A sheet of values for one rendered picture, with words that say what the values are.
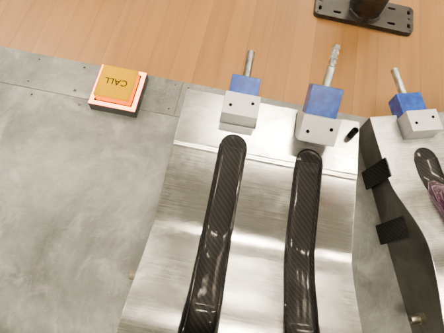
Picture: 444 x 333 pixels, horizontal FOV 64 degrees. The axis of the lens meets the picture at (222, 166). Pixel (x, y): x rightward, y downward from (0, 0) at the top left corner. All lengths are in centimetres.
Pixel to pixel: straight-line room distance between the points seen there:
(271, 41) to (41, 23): 43
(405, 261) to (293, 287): 20
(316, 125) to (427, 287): 26
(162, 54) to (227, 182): 31
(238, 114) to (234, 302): 24
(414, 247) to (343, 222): 11
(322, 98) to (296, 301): 26
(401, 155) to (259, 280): 31
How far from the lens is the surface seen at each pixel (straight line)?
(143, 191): 57
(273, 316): 43
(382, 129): 62
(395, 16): 85
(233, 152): 50
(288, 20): 77
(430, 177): 63
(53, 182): 61
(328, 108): 50
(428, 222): 56
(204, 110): 52
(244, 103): 50
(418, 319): 57
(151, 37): 72
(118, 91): 61
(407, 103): 65
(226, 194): 48
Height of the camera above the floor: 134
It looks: 68 degrees down
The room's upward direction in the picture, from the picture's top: 11 degrees clockwise
